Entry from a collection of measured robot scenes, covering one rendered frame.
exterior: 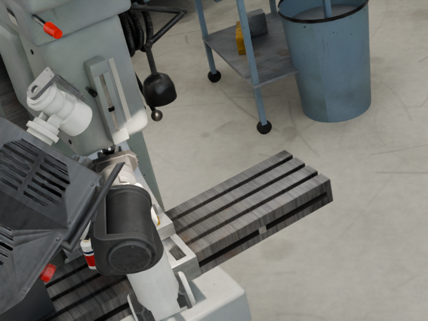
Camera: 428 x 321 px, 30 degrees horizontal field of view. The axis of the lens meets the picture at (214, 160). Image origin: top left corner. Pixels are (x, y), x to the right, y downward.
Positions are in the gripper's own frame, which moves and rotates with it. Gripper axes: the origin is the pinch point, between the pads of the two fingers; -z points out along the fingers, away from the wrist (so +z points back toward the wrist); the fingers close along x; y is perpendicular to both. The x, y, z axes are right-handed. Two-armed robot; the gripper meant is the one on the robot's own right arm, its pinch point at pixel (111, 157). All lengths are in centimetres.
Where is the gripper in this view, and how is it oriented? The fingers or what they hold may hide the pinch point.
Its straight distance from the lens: 205.6
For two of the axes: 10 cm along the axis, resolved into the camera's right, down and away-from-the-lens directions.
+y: 2.0, 8.3, 5.3
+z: 2.3, 4.8, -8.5
